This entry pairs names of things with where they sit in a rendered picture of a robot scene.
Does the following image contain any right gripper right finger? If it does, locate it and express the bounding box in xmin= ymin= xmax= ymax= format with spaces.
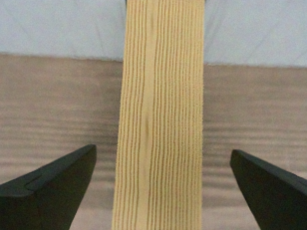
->
xmin=230 ymin=149 xmax=307 ymax=230

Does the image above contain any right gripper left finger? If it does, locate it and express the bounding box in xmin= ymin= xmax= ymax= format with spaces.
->
xmin=0 ymin=144 xmax=97 ymax=230

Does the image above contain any grey panel wall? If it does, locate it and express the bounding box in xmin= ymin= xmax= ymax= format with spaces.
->
xmin=0 ymin=0 xmax=307 ymax=64

